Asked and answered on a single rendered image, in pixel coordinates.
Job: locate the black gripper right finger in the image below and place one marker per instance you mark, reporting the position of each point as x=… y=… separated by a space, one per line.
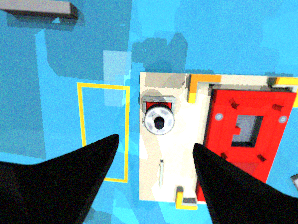
x=233 y=196

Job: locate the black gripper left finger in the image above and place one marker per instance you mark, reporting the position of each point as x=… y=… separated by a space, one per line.
x=60 y=190

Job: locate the black rubber wheel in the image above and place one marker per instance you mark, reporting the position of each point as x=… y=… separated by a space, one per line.
x=159 y=110

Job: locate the yellow rectangular outline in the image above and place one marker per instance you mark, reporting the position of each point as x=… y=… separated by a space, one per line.
x=127 y=88

